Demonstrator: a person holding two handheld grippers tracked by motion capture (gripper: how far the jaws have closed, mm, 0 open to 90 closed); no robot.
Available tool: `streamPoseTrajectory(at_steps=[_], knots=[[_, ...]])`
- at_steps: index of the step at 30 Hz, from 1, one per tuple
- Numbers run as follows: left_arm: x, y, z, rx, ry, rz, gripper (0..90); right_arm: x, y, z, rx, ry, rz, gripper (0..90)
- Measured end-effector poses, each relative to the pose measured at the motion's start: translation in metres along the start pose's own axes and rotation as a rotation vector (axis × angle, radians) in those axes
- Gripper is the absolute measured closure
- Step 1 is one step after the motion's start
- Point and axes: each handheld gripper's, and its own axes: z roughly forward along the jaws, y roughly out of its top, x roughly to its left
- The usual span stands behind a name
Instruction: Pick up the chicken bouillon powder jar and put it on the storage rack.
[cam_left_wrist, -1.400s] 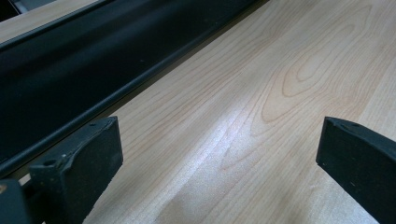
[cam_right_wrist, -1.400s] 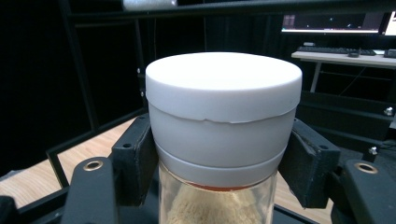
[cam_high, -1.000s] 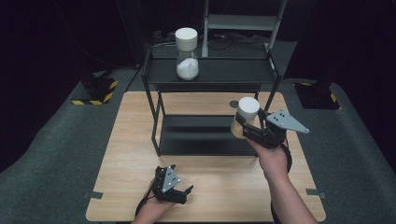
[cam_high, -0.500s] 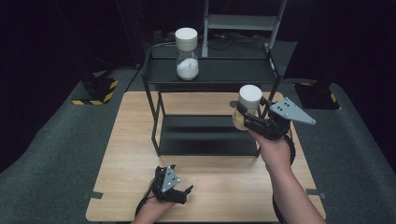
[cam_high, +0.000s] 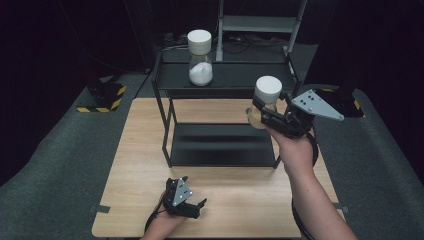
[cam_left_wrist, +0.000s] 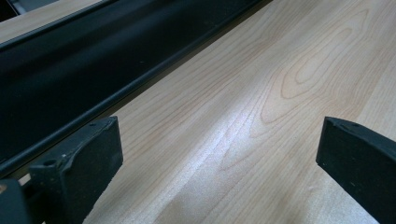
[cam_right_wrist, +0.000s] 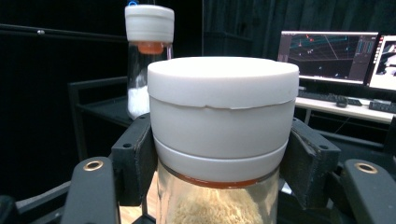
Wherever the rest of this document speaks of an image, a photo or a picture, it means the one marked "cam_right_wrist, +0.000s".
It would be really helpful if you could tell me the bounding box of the jar of white powder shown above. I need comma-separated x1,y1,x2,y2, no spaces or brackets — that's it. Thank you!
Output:
124,3,176,121

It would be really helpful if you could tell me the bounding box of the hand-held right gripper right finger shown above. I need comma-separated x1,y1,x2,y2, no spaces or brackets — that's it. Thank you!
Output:
278,117,342,210

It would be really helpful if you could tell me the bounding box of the jar of yellow powder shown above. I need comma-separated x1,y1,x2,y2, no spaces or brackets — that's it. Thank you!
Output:
146,55,301,224

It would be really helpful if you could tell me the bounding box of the black computer mouse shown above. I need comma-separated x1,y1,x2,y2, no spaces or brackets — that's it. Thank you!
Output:
335,95,349,108

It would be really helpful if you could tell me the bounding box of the black keyboard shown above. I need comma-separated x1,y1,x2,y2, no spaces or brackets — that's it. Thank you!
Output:
368,98,396,115
297,89,364,107

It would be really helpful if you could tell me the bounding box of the white desk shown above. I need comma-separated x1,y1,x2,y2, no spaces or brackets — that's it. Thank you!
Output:
294,95,396,126

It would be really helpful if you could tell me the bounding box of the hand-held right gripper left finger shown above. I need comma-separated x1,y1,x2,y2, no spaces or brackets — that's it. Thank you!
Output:
110,112,159,207

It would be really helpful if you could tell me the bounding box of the bright computer monitor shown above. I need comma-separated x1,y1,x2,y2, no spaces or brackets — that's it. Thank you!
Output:
366,35,396,92

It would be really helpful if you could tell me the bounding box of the black metal shelf rack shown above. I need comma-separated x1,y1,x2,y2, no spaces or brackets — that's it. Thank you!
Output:
67,76,396,163

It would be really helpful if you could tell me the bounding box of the black horizontal bar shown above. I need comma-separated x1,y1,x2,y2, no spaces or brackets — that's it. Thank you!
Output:
0,22,129,44

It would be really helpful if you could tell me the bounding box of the large computer monitor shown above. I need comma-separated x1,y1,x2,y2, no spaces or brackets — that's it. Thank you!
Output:
276,30,379,86

